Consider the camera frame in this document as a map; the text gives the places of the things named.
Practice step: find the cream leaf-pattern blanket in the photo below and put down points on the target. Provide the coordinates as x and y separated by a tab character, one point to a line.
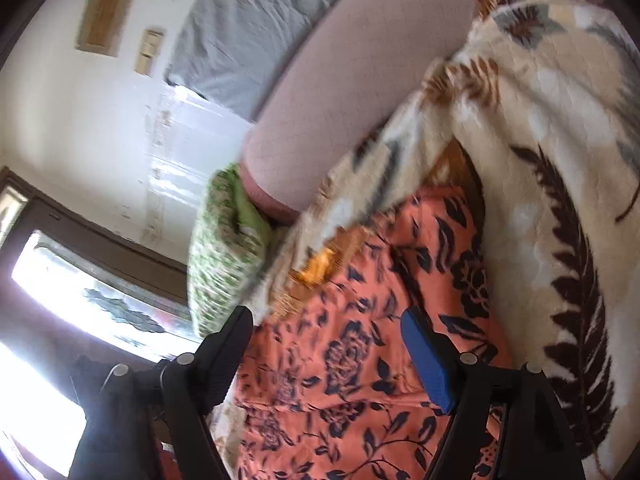
536	120

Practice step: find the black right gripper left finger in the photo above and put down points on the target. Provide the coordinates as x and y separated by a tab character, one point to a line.
120	405

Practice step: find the wall switch plate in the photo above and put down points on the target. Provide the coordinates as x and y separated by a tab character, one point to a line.
151	43

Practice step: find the stained glass window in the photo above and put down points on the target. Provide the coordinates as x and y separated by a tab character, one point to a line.
81	279

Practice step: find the orange floral garment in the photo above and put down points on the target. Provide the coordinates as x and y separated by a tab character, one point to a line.
331	393

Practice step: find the green checkered pillow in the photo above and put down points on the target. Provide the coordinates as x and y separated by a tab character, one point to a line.
229	245

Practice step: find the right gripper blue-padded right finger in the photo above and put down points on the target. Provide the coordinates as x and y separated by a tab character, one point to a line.
534	440

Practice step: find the grey pillow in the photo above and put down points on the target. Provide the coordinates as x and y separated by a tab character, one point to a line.
232	52

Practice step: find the framed wall panel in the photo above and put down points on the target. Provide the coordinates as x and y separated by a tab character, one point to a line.
100	30

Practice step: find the pink upholstered headboard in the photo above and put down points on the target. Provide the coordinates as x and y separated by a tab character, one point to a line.
362	59

